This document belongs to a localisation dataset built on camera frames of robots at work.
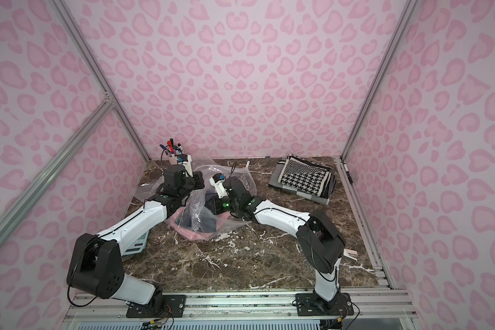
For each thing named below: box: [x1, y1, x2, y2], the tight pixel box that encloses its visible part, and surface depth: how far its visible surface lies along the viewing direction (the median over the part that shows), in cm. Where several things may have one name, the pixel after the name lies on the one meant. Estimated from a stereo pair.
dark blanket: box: [176, 206, 218, 233], surface depth 80 cm
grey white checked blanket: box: [268, 159, 330, 205], surface depth 105 cm
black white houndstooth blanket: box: [277, 155, 337, 198], surface depth 106 cm
